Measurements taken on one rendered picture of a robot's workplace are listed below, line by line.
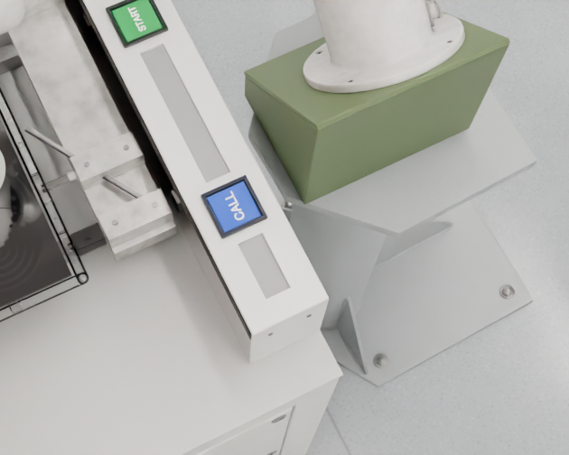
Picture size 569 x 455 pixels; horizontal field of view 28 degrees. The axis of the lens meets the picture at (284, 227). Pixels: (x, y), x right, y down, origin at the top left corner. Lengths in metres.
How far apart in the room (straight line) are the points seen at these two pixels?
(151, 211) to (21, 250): 0.15
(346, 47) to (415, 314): 1.04
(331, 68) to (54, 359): 0.47
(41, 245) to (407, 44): 0.47
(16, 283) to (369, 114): 0.44
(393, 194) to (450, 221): 0.88
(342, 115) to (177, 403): 0.39
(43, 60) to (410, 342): 1.05
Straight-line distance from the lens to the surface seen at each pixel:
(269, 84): 1.35
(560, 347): 2.29
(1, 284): 1.32
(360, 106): 1.22
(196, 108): 1.31
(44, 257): 1.32
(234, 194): 1.26
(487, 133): 1.48
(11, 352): 1.38
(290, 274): 1.23
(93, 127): 1.39
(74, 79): 1.42
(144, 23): 1.35
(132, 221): 1.31
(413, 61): 1.26
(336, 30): 1.27
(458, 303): 2.25
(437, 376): 2.22
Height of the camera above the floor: 2.14
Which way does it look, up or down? 70 degrees down
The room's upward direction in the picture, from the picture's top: 8 degrees clockwise
